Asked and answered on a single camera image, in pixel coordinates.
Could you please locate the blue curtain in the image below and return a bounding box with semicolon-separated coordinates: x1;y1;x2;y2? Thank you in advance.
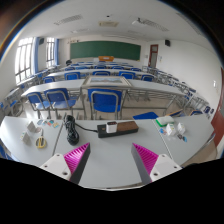
32;36;41;75
54;38;60;66

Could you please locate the group of blue chairs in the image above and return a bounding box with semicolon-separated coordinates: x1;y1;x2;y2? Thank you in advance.
0;60;216;118

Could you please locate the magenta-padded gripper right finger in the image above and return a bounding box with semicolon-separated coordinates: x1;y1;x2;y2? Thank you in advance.
130;142;183;185

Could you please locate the ceiling air vent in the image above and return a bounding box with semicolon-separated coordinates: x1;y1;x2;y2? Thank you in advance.
97;20;120;28

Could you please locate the long grey desk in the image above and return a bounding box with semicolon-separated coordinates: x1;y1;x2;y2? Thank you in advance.
20;79;86;119
126;79;188;116

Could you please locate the green and white pack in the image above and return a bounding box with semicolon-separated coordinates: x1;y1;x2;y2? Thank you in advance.
155;115;175;128

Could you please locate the narrow window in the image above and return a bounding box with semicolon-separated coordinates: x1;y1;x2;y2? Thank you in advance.
45;37;56;69

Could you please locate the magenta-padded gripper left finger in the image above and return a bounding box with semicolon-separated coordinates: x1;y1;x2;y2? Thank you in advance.
39;142;92;185

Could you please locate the large window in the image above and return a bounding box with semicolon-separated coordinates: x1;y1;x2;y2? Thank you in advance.
14;37;34;86

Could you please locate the black coiled cable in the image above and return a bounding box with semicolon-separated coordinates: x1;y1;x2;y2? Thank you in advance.
63;114;99;146

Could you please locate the small white box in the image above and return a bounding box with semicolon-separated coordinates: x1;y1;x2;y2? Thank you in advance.
165;123;177;137
176;122;186;134

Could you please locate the black power strip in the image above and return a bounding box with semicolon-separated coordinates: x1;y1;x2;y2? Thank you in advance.
96;120;140;139

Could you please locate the orange podium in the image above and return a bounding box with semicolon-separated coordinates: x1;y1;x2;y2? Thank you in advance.
98;55;115;63

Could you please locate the ceiling projector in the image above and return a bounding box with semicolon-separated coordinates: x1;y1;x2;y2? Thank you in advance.
131;18;148;27

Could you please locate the group of ceiling lights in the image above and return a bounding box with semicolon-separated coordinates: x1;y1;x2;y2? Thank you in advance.
53;13;201;38

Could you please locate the green chalkboard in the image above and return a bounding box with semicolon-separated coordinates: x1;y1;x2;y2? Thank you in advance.
69;40;142;62

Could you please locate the red-brown door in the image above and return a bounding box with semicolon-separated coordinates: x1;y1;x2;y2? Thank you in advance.
210;66;224;148

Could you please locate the brown door with window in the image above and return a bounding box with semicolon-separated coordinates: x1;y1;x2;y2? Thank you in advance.
148;44;160;69

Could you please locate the framed picture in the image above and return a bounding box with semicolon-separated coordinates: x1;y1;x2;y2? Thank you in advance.
80;75;134;90

